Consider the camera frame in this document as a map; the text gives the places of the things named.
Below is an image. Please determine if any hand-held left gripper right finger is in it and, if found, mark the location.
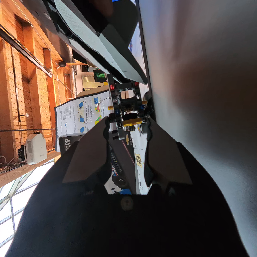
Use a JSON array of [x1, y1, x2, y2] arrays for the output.
[[144, 118, 193, 193]]

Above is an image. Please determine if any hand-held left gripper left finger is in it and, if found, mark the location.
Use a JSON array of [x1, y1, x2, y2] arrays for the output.
[[62, 116, 111, 184]]

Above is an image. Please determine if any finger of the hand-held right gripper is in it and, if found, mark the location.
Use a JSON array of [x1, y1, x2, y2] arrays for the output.
[[68, 38, 123, 83], [54, 0, 149, 85]]

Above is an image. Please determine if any grey yellow lego assembly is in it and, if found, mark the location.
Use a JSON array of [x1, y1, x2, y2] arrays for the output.
[[107, 73, 153, 141]]

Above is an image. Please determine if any lego set car box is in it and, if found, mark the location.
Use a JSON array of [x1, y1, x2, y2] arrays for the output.
[[58, 130, 139, 195]]

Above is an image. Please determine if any printed lego info poster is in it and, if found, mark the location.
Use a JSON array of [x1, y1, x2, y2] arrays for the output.
[[55, 90, 113, 139]]

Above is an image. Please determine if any person's right hand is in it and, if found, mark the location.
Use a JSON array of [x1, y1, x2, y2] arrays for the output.
[[93, 0, 114, 17]]

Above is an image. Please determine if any black green neon sign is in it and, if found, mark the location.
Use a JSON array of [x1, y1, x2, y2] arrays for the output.
[[93, 69, 107, 83]]

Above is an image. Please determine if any white ceiling projector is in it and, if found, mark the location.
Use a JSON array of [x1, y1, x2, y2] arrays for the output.
[[20, 133, 48, 165]]

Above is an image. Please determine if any skylight window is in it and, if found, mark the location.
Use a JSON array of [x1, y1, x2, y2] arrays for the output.
[[0, 159, 55, 251]]

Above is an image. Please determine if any silver ventilation duct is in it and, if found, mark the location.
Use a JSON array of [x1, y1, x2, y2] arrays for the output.
[[69, 65, 78, 99]]

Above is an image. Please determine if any black ceiling rail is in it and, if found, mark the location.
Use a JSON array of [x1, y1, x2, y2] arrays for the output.
[[0, 25, 53, 78]]

